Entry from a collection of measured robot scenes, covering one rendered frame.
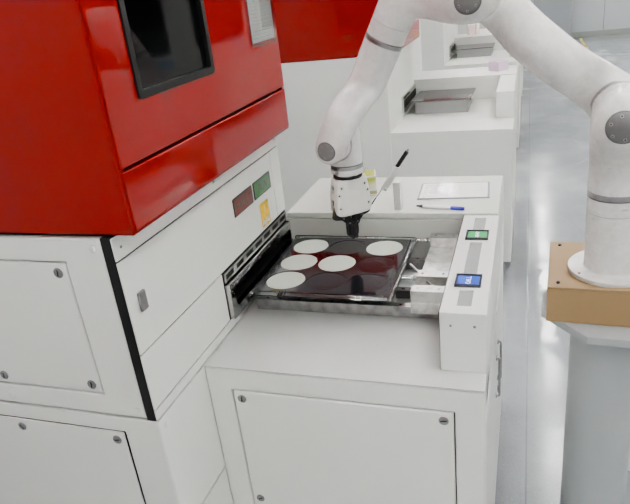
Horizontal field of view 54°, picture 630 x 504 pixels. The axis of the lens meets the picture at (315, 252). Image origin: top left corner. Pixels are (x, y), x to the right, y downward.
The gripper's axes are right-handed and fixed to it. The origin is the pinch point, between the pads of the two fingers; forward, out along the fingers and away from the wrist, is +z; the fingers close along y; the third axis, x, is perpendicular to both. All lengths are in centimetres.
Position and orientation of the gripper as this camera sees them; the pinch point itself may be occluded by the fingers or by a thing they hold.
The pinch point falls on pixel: (352, 229)
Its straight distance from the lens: 166.7
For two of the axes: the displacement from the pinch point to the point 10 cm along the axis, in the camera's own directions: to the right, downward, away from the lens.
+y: 9.0, -2.6, 3.6
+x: -4.3, -3.2, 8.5
